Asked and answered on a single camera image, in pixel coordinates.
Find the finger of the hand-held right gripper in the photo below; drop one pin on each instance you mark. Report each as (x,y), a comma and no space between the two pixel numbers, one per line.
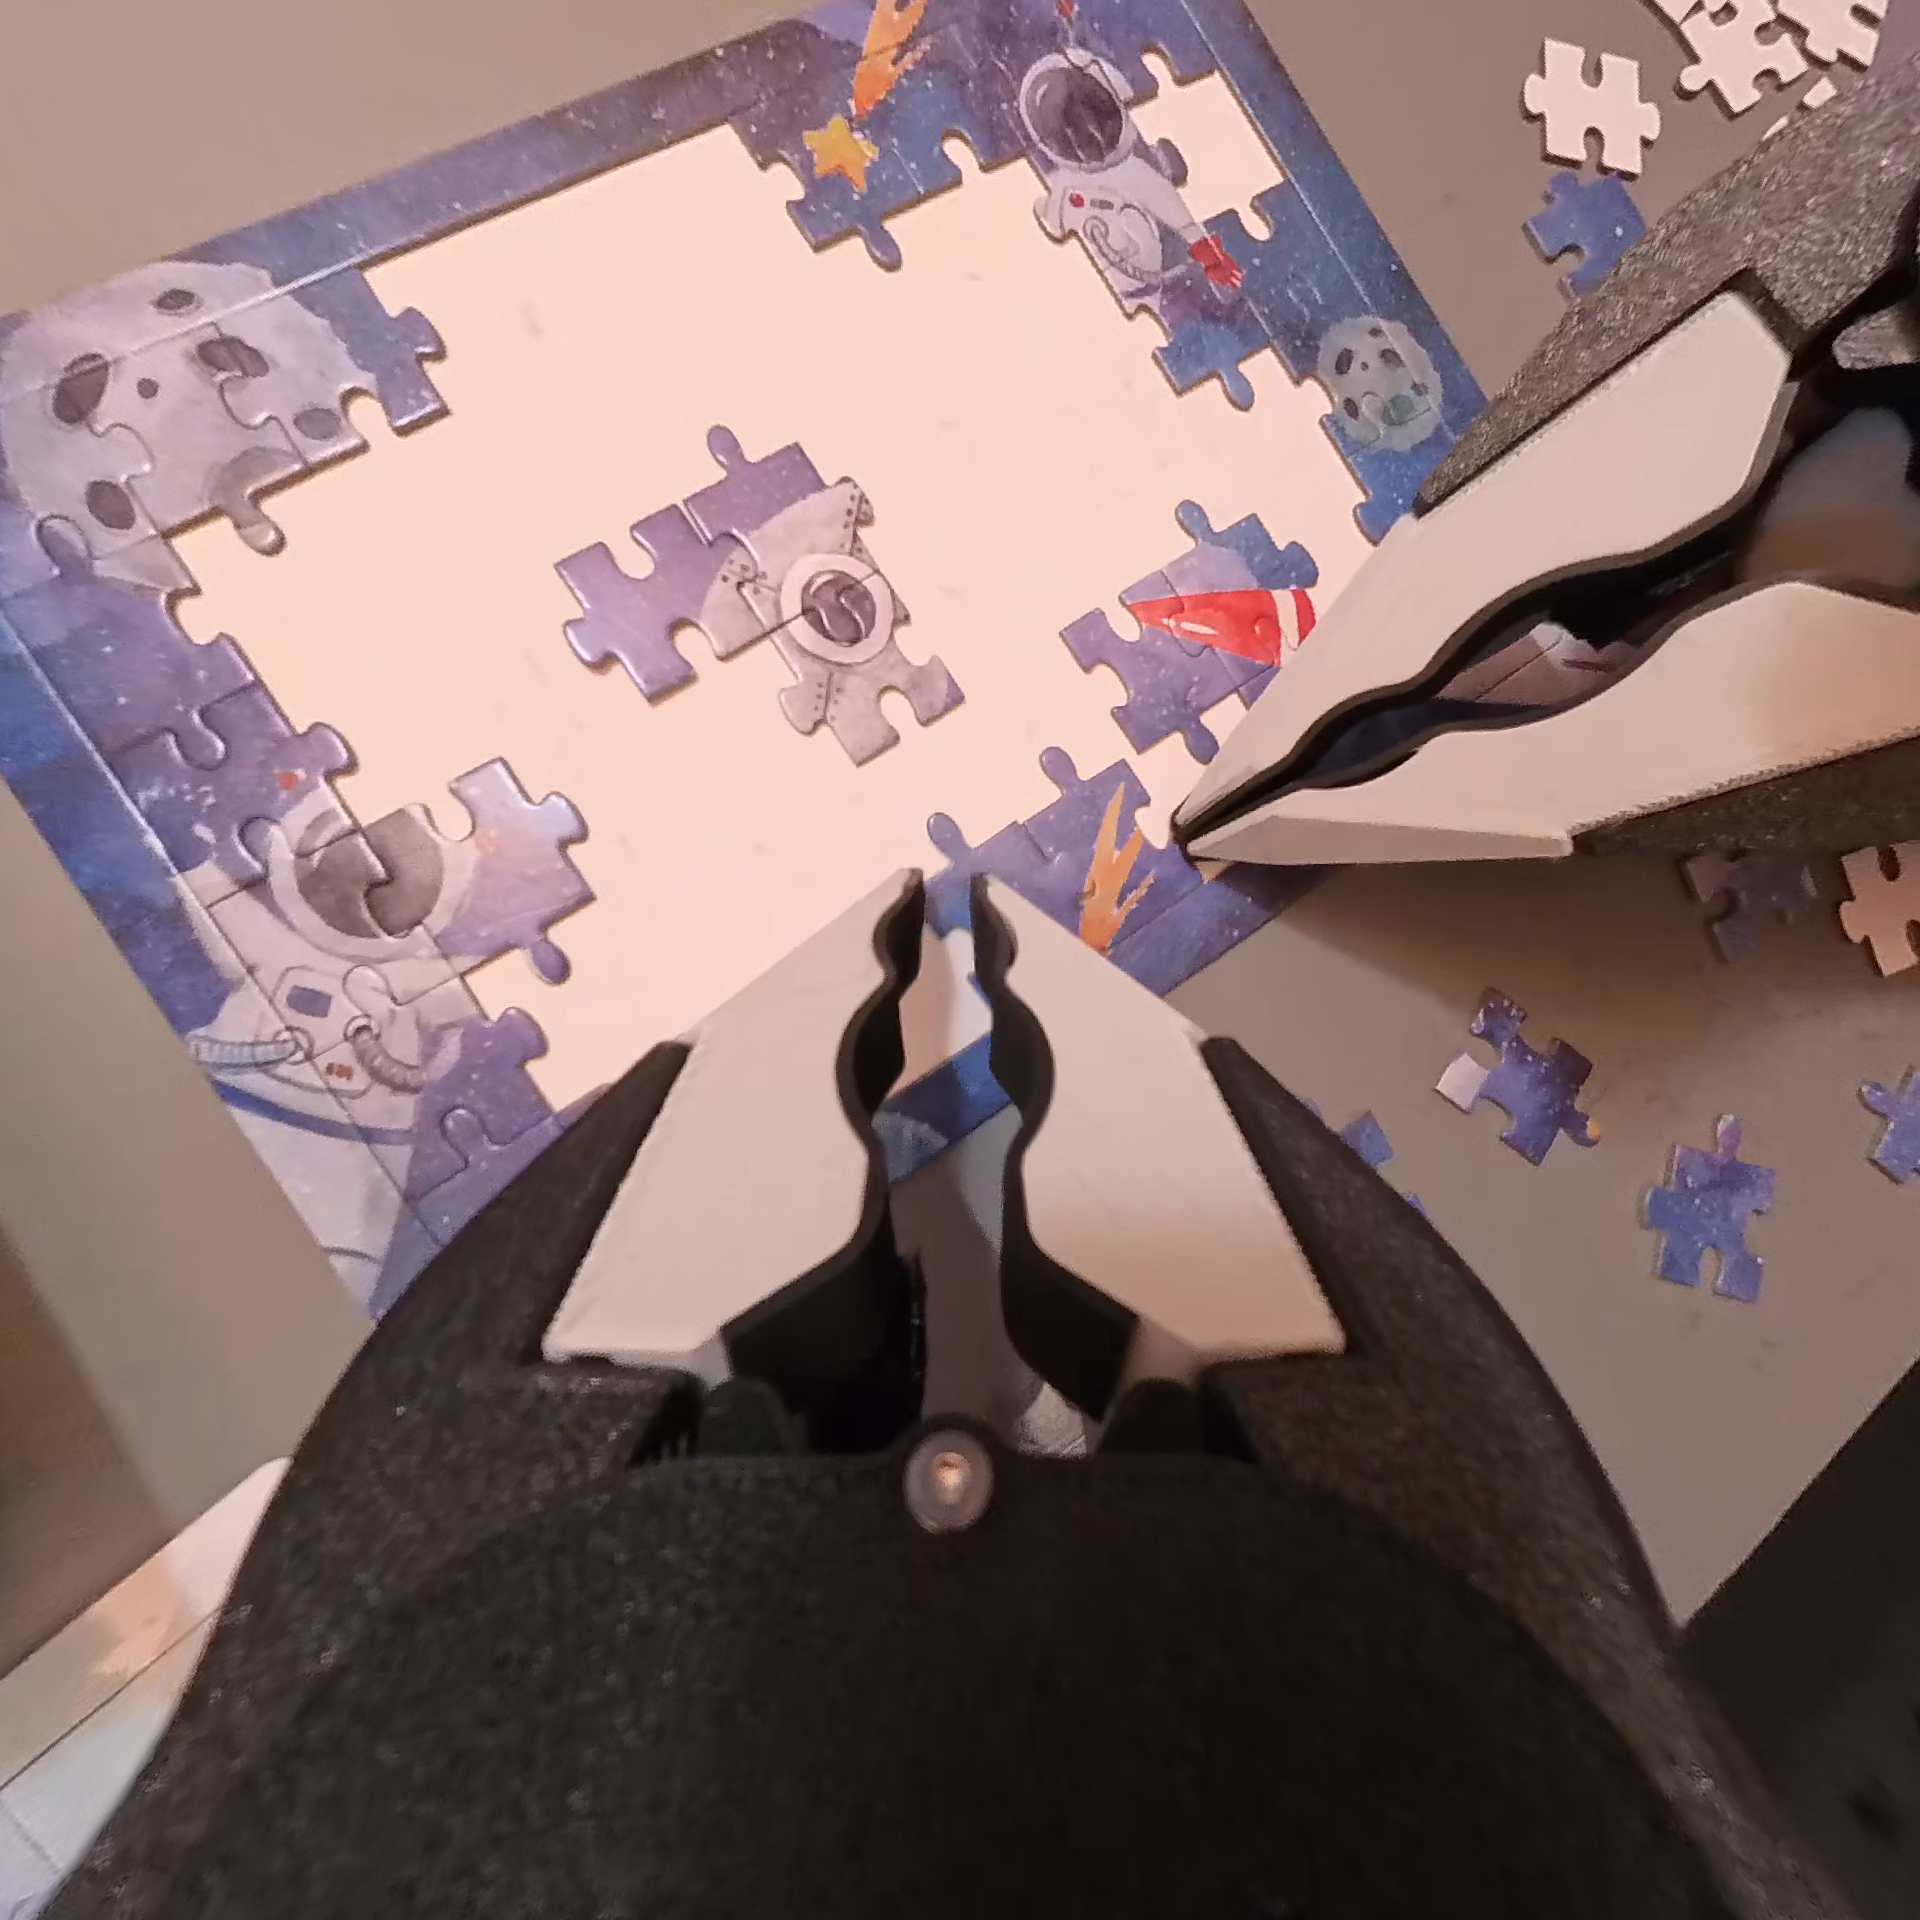
(1725,721)
(1587,467)

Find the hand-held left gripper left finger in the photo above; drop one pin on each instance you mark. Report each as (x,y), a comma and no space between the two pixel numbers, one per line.
(706,1199)

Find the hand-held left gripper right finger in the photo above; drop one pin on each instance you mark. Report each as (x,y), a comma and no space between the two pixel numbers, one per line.
(1183,1199)

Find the dark blue puzzle piece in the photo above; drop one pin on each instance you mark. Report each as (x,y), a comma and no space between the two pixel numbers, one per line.
(1031,885)

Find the purple helmet-part puzzle piece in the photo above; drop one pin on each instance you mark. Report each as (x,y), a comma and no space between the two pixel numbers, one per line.
(520,857)

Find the joined satellite puzzle pieces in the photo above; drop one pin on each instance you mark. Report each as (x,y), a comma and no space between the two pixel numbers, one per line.
(809,613)

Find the space puzzle board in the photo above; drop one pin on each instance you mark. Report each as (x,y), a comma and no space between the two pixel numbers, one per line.
(597,376)

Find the grey desk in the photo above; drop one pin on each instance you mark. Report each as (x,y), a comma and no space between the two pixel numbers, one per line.
(1575,1427)

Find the pile of loose puzzle pieces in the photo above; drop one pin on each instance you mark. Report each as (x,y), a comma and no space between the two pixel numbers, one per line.
(1587,102)

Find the purple star-marked puzzle piece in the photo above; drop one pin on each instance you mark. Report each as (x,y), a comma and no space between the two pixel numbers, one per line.
(1369,1141)

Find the comet print puzzle piece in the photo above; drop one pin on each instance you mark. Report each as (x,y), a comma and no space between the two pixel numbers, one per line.
(1119,861)

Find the black dotted mat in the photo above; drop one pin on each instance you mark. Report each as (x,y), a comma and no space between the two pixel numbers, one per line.
(1832,1649)

